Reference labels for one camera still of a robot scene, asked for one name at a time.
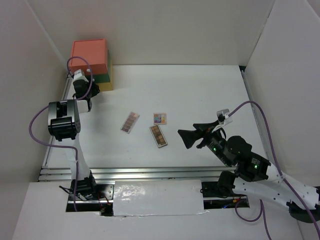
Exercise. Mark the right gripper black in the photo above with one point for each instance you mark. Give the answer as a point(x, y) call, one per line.
point(188, 136)

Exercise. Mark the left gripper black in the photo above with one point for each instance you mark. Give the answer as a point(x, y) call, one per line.
point(96, 88)

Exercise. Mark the brown eyeshadow palette silver case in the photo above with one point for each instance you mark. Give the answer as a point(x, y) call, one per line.
point(158, 136)

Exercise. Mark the coral top drawer box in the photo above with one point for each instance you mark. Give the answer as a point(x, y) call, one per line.
point(95, 52)

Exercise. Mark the colourful square eyeshadow palette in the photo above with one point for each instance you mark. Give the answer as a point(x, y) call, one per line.
point(159, 118)

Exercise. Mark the long pink-brown eyeshadow palette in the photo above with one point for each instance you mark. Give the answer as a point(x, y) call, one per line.
point(129, 122)

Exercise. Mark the green drawer box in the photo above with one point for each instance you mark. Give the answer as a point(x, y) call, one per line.
point(105, 77)

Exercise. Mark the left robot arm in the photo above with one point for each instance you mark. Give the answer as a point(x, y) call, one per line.
point(64, 125)

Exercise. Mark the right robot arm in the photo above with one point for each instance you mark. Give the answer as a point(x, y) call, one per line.
point(253, 174)

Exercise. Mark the white foil-edged cover panel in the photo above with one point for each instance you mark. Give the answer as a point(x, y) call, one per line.
point(158, 198)

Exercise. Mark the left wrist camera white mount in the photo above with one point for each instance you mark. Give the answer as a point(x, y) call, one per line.
point(80, 75)

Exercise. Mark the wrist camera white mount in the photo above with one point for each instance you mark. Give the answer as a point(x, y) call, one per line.
point(80, 75)
point(223, 119)

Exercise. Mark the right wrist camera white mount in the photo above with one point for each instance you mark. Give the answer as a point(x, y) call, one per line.
point(223, 119)

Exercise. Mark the aluminium table rail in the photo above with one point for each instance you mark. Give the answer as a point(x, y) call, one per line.
point(132, 174)

